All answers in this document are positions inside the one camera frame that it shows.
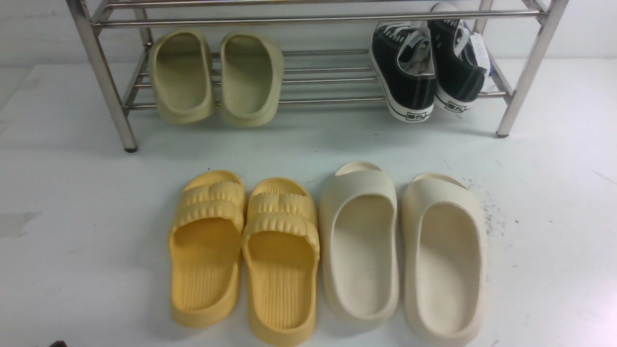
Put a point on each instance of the black canvas sneaker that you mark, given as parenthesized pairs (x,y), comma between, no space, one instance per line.
(402,58)
(461,69)

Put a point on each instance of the cream foam slipper left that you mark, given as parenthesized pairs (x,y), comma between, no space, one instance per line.
(358,223)

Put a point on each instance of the cream foam slipper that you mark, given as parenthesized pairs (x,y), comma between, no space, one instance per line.
(445,260)
(358,223)

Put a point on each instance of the yellow ribbed slipper right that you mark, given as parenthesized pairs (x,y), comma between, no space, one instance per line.
(281,250)

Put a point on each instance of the yellow ribbed slipper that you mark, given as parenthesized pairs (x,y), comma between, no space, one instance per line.
(204,244)
(281,250)

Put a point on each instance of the olive green slipper right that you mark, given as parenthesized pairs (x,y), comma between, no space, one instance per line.
(252,73)

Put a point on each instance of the olive green slipper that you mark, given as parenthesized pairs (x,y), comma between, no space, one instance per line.
(180,72)
(252,73)

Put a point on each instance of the yellow ribbed slipper left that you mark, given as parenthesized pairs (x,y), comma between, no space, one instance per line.
(204,244)

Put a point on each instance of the cream foam slipper right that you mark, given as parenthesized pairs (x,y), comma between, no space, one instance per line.
(445,260)

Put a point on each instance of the olive green slipper left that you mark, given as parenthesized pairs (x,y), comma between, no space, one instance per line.
(180,72)

